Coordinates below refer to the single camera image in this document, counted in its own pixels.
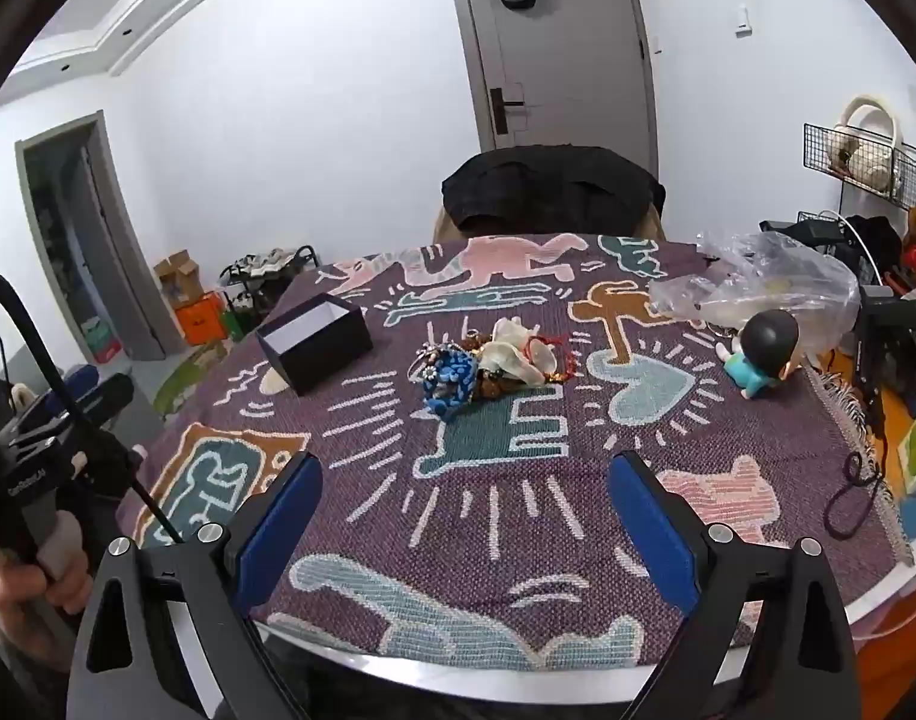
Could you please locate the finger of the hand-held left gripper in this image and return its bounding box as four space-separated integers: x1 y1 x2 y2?
49 364 103 421
19 373 136 455

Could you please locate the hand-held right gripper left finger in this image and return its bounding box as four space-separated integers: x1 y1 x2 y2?
66 452 324 720

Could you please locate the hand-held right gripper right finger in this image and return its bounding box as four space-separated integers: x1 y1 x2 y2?
608 452 857 720

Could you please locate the black jewelry box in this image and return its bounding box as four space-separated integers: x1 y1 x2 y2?
255 292 374 397

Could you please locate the red cord bracelet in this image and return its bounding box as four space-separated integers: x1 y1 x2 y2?
528 336 580 385

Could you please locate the silver charm bracelet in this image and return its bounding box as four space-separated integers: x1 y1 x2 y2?
408 341 450 385

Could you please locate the blue beaded bracelet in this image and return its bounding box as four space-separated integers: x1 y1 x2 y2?
423 349 480 419

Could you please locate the cream shell ornament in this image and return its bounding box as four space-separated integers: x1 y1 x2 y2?
479 317 558 389

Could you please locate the person's left hand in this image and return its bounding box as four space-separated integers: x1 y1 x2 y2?
0 551 95 661

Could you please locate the round green rug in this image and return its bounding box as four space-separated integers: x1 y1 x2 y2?
153 340 231 415

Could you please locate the orange box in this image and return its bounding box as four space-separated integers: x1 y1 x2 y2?
176 292 227 347

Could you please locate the brown cardboard box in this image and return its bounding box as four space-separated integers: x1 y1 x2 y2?
153 250 205 309

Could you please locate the purple printed blanket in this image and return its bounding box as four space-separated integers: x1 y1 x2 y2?
131 232 916 672

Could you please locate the black shoe rack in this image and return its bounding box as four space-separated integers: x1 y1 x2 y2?
218 243 321 317

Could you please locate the black-haired doll figure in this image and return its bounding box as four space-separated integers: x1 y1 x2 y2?
715 310 801 399

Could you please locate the clear plastic bag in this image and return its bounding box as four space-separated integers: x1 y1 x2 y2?
648 231 861 358

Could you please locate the black jacket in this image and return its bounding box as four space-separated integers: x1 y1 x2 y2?
441 146 666 235

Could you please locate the black bag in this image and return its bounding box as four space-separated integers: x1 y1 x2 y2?
758 213 903 280

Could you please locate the grey door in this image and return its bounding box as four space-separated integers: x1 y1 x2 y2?
443 0 658 160

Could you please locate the grey door frame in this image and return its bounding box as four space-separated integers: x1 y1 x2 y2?
15 111 168 362

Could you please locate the black cable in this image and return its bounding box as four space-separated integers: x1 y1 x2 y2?
823 448 888 542

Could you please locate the black wire wall rack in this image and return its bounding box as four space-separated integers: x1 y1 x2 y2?
802 120 916 212

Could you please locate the black door handle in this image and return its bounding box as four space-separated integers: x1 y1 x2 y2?
489 87 527 137

